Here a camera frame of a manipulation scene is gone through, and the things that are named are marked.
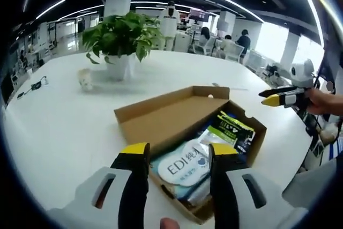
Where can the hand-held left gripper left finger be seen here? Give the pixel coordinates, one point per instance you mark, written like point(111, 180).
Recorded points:
point(131, 186)

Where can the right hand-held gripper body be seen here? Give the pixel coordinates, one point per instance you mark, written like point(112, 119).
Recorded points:
point(304, 74)

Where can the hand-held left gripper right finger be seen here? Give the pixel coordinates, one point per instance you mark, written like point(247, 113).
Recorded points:
point(225, 186)

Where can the blue white wet wipes pack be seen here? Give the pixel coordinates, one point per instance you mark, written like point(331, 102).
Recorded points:
point(182, 167)

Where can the brown cardboard shoe box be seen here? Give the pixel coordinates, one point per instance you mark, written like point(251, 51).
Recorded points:
point(160, 113)

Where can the person's right hand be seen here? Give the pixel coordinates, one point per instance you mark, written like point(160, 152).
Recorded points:
point(324, 101)

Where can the person's left hand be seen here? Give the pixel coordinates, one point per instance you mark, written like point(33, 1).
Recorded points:
point(168, 224)

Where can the green black packet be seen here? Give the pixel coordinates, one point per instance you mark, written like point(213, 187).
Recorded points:
point(233, 129)

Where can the white square pillar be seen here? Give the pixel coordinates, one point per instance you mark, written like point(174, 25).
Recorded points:
point(227, 22)
point(118, 6)

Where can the small white cup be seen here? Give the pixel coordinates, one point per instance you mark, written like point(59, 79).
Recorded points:
point(85, 80)

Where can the green potted plant white pot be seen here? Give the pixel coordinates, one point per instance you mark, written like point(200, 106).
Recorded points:
point(118, 65)

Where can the wall display screen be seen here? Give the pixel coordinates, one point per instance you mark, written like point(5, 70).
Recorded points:
point(198, 15)

